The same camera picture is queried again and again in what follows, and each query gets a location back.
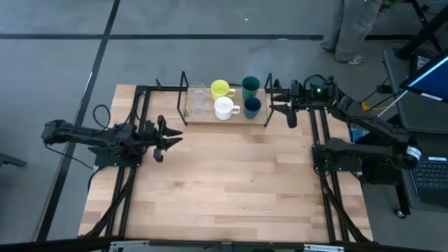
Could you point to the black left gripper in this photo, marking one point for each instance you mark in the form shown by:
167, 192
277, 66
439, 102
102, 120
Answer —
154, 136

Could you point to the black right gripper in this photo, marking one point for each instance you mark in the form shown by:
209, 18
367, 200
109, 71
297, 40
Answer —
301, 98

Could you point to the dark blue cup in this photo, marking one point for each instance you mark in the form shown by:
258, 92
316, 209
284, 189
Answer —
252, 106

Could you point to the dark green cup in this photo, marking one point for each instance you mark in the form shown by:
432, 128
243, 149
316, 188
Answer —
251, 85

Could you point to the clear glass cup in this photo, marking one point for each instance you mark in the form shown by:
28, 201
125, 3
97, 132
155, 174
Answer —
198, 89
200, 108

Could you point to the white mug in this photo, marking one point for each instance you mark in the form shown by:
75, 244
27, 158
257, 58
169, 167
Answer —
224, 108

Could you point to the yellow mug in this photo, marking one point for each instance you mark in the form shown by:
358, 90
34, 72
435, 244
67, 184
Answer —
220, 89

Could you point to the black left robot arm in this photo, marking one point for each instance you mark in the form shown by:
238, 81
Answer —
91, 134

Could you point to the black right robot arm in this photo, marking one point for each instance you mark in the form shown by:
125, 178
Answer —
367, 150

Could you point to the blue box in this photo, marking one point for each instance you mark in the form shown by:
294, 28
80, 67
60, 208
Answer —
357, 134

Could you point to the person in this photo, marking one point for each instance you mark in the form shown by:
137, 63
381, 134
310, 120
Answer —
353, 28

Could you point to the grey side desk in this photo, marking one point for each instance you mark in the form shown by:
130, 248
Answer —
420, 115

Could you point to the black power adapter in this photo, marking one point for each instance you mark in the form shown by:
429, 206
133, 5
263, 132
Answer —
421, 62

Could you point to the computer monitor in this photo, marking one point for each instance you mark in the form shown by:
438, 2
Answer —
432, 78

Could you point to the black slanted stand pole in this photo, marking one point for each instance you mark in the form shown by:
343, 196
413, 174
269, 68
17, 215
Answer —
423, 33

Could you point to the black rig crossbar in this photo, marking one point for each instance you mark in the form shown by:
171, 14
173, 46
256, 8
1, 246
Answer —
52, 245

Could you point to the black floor stand foot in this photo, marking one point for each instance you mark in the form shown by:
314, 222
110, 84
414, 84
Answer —
10, 160

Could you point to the black laptop keyboard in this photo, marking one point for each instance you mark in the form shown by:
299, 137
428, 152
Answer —
432, 176

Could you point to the wooden shelf with black frame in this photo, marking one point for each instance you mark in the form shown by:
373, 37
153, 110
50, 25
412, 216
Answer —
203, 120

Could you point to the black metal table frame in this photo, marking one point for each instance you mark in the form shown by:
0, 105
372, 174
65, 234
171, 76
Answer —
146, 101

